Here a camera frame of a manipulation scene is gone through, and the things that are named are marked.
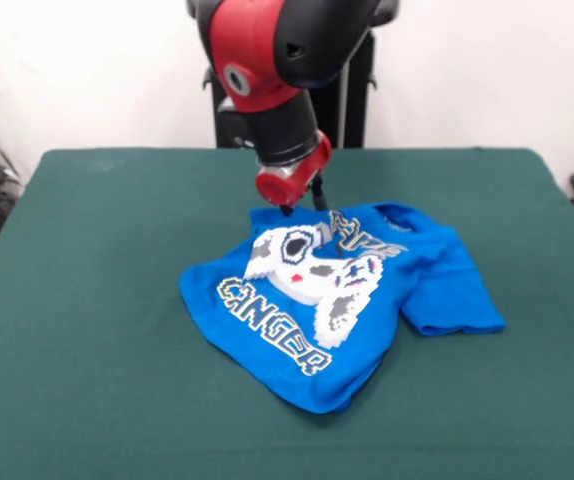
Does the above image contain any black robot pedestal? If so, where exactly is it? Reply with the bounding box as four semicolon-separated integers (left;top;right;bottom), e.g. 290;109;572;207
185;0;399;149

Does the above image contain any dark green table cloth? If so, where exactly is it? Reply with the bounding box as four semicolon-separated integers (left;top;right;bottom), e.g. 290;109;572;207
0;147;574;480

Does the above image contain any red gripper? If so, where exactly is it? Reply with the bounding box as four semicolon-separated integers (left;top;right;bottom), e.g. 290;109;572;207
255;130;333;219

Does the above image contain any blue game-controller print t-shirt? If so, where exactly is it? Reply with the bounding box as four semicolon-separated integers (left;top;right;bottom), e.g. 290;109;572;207
177;201;507;415

